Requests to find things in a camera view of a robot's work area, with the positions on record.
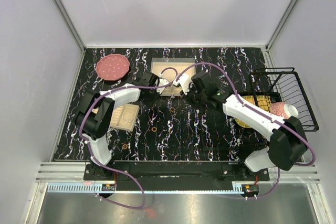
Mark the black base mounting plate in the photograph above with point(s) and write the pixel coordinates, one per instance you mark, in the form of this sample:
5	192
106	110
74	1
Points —
175	176

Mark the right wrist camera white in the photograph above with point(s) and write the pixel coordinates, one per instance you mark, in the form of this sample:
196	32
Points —
183	81

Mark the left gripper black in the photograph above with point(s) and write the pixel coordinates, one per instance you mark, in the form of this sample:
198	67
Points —
149	104

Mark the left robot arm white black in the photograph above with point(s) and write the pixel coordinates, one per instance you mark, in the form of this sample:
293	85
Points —
95	110

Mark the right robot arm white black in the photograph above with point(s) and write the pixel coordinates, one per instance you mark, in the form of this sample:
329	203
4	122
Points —
285	136

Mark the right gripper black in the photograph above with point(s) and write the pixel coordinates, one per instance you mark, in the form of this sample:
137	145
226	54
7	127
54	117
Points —
188	93

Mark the pink dotted plate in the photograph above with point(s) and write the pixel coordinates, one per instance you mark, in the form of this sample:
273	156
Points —
112	67

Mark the black wire dish rack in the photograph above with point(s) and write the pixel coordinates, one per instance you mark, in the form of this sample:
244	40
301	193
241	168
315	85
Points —
223	134

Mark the beige jewelry box with drawers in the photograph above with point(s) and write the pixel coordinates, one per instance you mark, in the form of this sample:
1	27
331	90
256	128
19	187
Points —
159	64

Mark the yellow woven bamboo plate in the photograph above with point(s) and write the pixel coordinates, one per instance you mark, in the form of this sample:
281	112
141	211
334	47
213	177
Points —
263	102

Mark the pink floral ceramic bowl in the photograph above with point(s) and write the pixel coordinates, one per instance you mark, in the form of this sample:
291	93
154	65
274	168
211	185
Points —
283	109

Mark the beige jewelry tray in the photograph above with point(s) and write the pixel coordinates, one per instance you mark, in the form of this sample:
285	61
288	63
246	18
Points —
124	117

